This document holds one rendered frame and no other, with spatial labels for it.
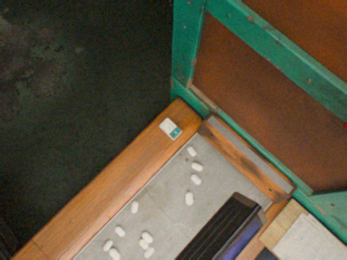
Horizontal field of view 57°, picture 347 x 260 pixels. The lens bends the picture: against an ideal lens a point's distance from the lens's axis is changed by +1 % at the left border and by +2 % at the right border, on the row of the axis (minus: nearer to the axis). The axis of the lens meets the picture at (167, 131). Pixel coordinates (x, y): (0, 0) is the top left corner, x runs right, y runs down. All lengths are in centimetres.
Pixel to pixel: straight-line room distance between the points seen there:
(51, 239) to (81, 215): 10
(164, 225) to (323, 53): 64
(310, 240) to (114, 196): 55
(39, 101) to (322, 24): 165
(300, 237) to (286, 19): 64
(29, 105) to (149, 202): 117
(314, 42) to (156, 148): 58
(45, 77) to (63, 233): 119
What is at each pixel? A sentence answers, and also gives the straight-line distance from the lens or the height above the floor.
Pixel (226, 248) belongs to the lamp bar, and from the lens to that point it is 58.
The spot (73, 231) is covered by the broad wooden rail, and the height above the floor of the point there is 77.
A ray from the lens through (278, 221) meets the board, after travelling 95.
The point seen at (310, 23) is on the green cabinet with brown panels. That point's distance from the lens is 47.
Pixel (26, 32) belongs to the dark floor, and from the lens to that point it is 215.
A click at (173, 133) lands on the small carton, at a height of 79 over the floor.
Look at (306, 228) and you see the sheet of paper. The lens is 98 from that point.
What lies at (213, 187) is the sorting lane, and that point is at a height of 74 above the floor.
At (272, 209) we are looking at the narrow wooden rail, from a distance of 96.
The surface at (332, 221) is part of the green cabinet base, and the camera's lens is 95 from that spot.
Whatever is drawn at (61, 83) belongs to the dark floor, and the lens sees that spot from 193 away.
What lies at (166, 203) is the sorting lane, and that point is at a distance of 94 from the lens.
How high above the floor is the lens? 168
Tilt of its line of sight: 75 degrees down
